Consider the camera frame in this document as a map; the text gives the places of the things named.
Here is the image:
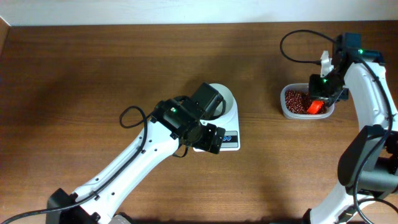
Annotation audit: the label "red beans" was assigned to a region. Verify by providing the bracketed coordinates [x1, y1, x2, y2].
[285, 90, 328, 114]

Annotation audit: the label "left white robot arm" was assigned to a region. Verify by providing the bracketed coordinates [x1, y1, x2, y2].
[45, 83, 237, 223]

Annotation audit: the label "orange measuring scoop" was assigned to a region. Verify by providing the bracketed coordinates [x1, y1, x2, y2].
[307, 100, 324, 114]

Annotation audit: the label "white round bowl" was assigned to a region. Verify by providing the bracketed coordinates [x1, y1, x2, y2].
[206, 83, 236, 123]

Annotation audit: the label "clear plastic container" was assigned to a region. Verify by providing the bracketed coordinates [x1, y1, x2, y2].
[280, 83, 335, 120]

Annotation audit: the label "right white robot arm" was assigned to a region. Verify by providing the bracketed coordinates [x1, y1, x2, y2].
[302, 33, 397, 223]

